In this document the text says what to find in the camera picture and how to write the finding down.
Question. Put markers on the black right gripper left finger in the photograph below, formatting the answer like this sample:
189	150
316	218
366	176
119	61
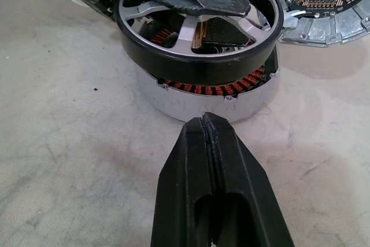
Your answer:
182	177

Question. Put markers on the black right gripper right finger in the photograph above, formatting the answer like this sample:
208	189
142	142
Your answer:
245	177

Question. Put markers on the black spoked motor rotor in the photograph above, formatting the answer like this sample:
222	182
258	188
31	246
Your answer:
202	67

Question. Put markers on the silver motor stator copper windings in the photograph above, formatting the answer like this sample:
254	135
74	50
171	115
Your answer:
173	105

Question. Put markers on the silver motor cover circuit board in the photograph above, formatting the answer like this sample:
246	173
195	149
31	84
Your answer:
326	7

